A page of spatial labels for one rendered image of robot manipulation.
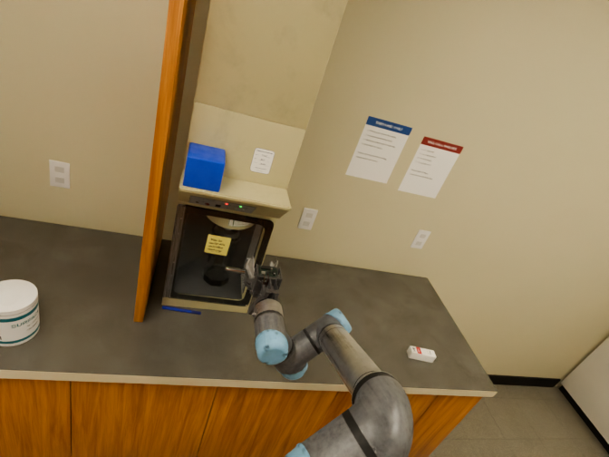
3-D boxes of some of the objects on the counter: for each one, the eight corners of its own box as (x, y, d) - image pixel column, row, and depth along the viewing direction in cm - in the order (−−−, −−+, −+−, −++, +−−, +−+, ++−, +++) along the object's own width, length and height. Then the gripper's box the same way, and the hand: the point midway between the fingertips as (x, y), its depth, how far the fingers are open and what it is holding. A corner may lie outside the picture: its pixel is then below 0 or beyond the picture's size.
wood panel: (154, 238, 173) (210, -187, 101) (161, 238, 174) (222, -181, 102) (133, 321, 133) (199, -278, 62) (142, 322, 134) (218, -268, 63)
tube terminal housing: (169, 261, 163) (198, 78, 124) (245, 271, 173) (294, 103, 133) (160, 305, 143) (193, 102, 104) (246, 313, 152) (306, 130, 113)
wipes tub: (-1, 311, 121) (-6, 276, 113) (46, 316, 125) (44, 281, 117) (-24, 345, 110) (-31, 308, 103) (30, 348, 114) (26, 313, 107)
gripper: (294, 296, 102) (285, 247, 119) (248, 291, 98) (245, 240, 115) (285, 318, 106) (277, 267, 123) (240, 315, 102) (238, 263, 119)
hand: (260, 264), depth 120 cm, fingers open, 6 cm apart
